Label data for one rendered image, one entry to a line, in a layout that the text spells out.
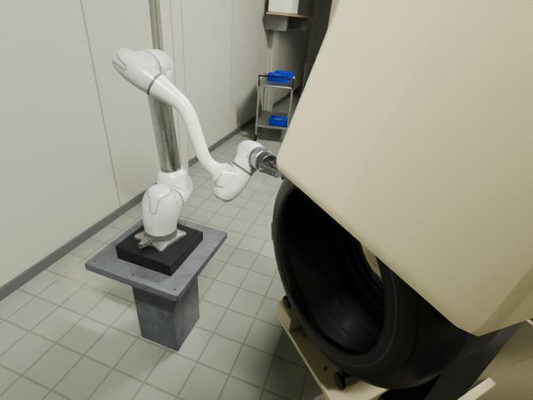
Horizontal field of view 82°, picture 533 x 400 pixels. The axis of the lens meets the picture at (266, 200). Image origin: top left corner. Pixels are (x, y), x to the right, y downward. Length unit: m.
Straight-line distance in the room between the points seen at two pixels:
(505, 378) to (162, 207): 1.29
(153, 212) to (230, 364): 1.00
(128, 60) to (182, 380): 1.57
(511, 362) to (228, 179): 1.02
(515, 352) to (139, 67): 1.41
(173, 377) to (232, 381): 0.32
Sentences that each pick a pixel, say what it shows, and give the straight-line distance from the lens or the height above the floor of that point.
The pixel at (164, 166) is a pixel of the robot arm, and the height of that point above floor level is 1.03.
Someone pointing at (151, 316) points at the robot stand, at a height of 0.24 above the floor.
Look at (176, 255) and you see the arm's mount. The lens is 1.52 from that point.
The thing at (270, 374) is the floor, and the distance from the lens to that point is 1.97.
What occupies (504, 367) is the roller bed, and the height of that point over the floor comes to 1.06.
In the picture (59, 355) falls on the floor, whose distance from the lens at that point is 2.23.
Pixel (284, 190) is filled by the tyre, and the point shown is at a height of 1.30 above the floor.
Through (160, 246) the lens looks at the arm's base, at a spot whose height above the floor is 0.73.
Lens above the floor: 1.71
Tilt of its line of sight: 31 degrees down
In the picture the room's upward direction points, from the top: 6 degrees clockwise
